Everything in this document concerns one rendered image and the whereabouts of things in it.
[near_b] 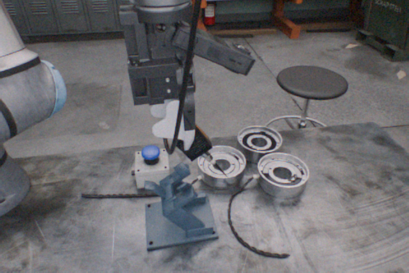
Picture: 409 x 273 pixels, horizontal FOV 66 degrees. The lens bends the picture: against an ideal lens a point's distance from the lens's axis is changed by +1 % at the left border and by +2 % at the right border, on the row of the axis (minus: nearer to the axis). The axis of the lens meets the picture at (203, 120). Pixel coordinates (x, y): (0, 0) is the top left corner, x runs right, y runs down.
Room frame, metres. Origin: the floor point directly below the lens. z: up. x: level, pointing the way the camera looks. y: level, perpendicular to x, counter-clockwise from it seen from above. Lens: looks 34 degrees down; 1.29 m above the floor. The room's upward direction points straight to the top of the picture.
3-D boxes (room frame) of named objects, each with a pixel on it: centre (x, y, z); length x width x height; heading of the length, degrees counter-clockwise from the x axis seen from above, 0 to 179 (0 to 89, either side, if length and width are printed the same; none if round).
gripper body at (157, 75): (0.38, 0.05, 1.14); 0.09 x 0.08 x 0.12; 101
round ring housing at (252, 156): (0.59, -0.13, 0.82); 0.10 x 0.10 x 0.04
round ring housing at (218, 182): (0.51, -0.04, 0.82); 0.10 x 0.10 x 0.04
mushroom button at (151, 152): (0.51, 0.11, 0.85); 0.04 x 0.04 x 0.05
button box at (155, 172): (0.51, 0.12, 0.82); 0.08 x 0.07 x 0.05; 99
